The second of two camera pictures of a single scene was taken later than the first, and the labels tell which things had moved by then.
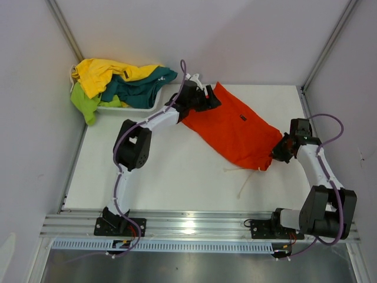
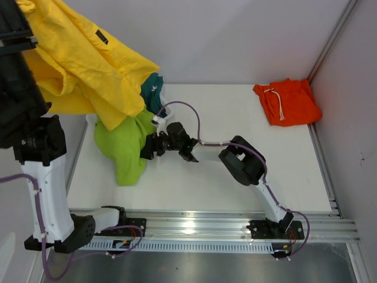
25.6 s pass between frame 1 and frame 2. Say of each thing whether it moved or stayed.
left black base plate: stayed
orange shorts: moved
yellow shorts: moved
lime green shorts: moved
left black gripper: moved
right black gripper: moved
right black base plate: stayed
